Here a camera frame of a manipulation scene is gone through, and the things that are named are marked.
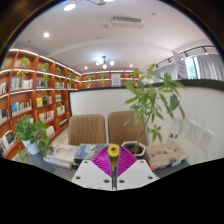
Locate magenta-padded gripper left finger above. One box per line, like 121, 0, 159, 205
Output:
70, 145, 115, 192

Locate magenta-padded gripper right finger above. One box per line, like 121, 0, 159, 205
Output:
114, 145, 160, 192

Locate small yellow charger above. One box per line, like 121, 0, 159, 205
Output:
107, 143, 121, 168

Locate small tree in black pot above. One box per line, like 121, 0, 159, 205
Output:
120, 63, 188, 159

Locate thick dark blue book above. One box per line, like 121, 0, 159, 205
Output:
73, 143, 109, 164

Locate beige hardcover book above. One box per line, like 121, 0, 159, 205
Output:
145, 143, 189, 172

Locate thick white book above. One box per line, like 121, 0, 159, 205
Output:
49, 143, 79, 164

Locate thin white book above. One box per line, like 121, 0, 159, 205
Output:
43, 155, 74, 170

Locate tan upholstered chair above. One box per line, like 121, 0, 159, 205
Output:
107, 110, 148, 146
67, 114, 107, 146

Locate clear printed water bottle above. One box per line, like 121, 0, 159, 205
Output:
166, 119, 184, 154

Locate leafy plant in white pot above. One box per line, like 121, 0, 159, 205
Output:
13, 114, 54, 164

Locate white poster on shelf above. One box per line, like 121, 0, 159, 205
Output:
110, 73, 122, 88

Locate orange wooden bookshelf unit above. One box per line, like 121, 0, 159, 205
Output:
0, 48, 139, 161

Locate multi-bulb ceiling lamp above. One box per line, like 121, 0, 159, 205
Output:
94, 55, 116, 70

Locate white sign on partition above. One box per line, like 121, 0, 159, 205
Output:
172, 50, 189, 80

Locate white window curtain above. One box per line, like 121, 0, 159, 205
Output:
195, 54, 224, 81

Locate ceiling air vent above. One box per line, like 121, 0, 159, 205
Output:
110, 15, 144, 29

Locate recessed ceiling lights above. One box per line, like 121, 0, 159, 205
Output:
42, 1, 135, 70

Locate white wall socket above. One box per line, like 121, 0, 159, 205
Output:
198, 128, 215, 153
186, 120, 201, 143

